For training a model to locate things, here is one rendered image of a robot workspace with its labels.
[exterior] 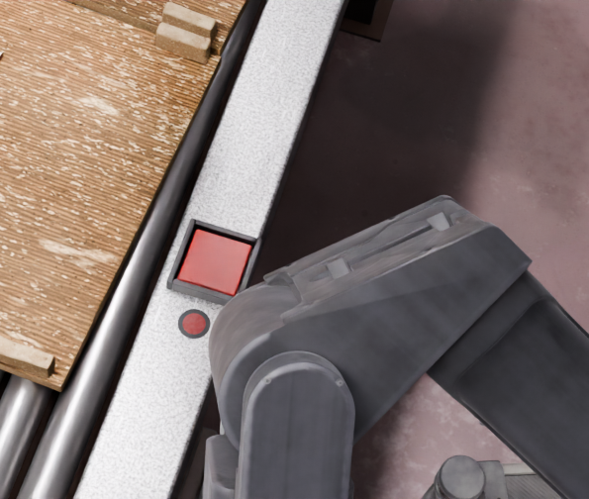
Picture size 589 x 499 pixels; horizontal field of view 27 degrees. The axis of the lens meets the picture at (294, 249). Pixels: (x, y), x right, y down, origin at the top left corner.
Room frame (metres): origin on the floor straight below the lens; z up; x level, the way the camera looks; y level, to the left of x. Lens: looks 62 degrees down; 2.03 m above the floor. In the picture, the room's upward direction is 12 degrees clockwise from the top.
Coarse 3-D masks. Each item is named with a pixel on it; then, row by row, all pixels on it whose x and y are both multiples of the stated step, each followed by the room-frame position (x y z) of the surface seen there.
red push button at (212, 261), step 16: (192, 240) 0.57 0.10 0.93; (208, 240) 0.57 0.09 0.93; (224, 240) 0.58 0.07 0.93; (192, 256) 0.55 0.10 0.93; (208, 256) 0.55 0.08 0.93; (224, 256) 0.56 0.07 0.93; (240, 256) 0.56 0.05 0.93; (192, 272) 0.53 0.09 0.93; (208, 272) 0.54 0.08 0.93; (224, 272) 0.54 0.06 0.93; (240, 272) 0.54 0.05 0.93; (208, 288) 0.52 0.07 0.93; (224, 288) 0.52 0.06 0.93
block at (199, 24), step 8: (168, 8) 0.82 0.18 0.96; (176, 8) 0.82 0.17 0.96; (184, 8) 0.82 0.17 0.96; (168, 16) 0.81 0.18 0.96; (176, 16) 0.81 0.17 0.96; (184, 16) 0.81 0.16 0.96; (192, 16) 0.82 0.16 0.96; (200, 16) 0.82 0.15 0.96; (168, 24) 0.81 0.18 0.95; (176, 24) 0.81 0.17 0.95; (184, 24) 0.81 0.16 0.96; (192, 24) 0.81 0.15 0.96; (200, 24) 0.81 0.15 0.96; (208, 24) 0.81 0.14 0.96; (192, 32) 0.81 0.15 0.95; (200, 32) 0.81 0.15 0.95; (208, 32) 0.80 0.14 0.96; (216, 32) 0.82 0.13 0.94
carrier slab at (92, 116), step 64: (0, 0) 0.81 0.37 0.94; (0, 64) 0.72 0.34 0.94; (64, 64) 0.74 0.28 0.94; (128, 64) 0.76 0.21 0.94; (192, 64) 0.77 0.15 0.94; (0, 128) 0.65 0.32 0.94; (64, 128) 0.66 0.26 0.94; (128, 128) 0.68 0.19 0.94; (0, 192) 0.58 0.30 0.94; (64, 192) 0.59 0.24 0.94; (128, 192) 0.60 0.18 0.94; (0, 256) 0.51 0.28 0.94; (64, 256) 0.52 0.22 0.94; (0, 320) 0.44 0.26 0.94; (64, 320) 0.45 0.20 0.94; (64, 384) 0.40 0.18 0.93
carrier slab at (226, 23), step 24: (72, 0) 0.83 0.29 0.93; (96, 0) 0.83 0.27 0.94; (120, 0) 0.84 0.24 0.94; (144, 0) 0.84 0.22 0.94; (168, 0) 0.85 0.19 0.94; (192, 0) 0.86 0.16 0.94; (216, 0) 0.86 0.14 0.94; (240, 0) 0.87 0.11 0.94; (144, 24) 0.82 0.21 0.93; (216, 24) 0.83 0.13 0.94; (216, 48) 0.80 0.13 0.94
